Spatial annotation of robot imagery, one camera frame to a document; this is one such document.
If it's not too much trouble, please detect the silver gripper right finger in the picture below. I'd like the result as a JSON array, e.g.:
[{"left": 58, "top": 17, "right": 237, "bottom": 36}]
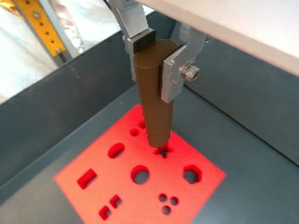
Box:
[{"left": 161, "top": 24, "right": 207, "bottom": 103}]

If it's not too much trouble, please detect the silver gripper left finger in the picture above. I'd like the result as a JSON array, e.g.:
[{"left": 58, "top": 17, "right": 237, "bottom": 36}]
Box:
[{"left": 107, "top": 0, "right": 156, "bottom": 82}]

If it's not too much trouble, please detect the brown oval peg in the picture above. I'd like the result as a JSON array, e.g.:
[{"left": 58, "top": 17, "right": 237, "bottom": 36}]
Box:
[{"left": 133, "top": 39, "right": 179, "bottom": 147}]

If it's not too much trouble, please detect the yellow perforated metal bar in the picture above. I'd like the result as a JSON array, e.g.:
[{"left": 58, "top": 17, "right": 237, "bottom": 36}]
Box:
[{"left": 13, "top": 0, "right": 66, "bottom": 57}]

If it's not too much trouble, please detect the red shape-sorting board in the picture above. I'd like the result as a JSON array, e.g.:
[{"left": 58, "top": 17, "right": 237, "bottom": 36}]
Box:
[{"left": 54, "top": 106, "right": 225, "bottom": 224}]

